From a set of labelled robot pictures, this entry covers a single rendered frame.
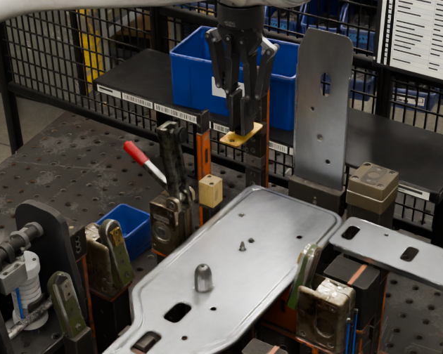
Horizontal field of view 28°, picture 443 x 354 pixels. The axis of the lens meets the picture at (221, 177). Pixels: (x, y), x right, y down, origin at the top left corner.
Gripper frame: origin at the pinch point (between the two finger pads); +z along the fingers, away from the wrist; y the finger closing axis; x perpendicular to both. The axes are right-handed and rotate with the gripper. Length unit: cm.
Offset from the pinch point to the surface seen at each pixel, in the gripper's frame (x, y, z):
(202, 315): -19.3, 4.4, 28.8
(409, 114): 231, -56, 129
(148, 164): -0.7, -20.5, 17.3
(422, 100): 161, -26, 80
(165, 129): -1.7, -15.0, 7.3
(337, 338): -8.7, 24.8, 31.9
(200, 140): 8.4, -14.6, 14.7
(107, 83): 33, -60, 26
